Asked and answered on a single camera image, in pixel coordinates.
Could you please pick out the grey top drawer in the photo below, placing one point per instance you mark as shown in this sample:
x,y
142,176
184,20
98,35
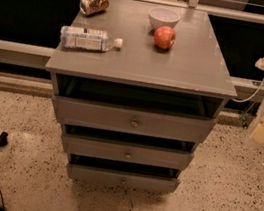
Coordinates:
x,y
130,120

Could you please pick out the grey drawer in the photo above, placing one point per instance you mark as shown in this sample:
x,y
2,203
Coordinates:
x,y
129,179
130,120
120,151

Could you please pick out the grey wooden drawer cabinet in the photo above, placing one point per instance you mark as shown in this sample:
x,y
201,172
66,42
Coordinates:
x,y
191,78

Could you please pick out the grey bottom drawer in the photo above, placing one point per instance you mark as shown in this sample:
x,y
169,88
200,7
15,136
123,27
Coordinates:
x,y
129,179

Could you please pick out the grey middle drawer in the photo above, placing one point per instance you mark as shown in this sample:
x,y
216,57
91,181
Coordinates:
x,y
120,151

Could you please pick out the red apple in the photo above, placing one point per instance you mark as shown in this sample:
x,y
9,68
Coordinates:
x,y
164,37

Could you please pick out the white bowl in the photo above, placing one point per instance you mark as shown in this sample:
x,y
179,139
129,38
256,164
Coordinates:
x,y
160,16

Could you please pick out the brown soda can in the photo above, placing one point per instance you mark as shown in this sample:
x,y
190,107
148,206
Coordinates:
x,y
89,7

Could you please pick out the clear plastic water bottle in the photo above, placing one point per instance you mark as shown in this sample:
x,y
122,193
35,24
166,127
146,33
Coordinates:
x,y
88,39

